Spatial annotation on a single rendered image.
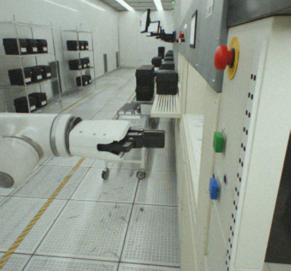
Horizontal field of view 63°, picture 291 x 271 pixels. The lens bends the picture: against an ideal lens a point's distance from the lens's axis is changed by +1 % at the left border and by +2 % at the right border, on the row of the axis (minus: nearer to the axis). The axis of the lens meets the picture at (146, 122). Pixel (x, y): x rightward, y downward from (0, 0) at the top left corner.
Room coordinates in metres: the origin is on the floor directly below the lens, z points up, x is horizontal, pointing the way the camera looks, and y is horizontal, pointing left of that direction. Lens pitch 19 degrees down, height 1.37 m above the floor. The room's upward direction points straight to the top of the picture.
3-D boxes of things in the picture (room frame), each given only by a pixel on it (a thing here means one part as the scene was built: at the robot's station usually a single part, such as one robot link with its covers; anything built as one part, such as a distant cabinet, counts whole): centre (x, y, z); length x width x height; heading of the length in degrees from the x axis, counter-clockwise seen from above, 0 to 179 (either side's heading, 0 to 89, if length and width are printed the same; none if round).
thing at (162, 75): (2.88, -0.25, 0.93); 0.30 x 0.28 x 0.26; 171
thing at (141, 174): (2.64, 0.19, 0.24); 0.97 x 0.52 x 0.48; 177
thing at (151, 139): (0.40, 0.00, 1.20); 0.07 x 0.03 x 0.03; 84
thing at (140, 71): (4.00, 0.04, 0.85); 0.30 x 0.28 x 0.26; 173
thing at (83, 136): (0.43, 0.09, 1.20); 0.11 x 0.10 x 0.07; 84
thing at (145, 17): (3.41, -0.14, 1.59); 0.50 x 0.41 x 0.36; 84
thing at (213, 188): (0.41, -0.14, 1.10); 0.03 x 0.02 x 0.03; 174
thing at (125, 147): (0.40, 0.06, 1.20); 0.08 x 0.06 x 0.01; 43
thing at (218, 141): (0.41, -0.14, 1.20); 0.03 x 0.02 x 0.03; 174
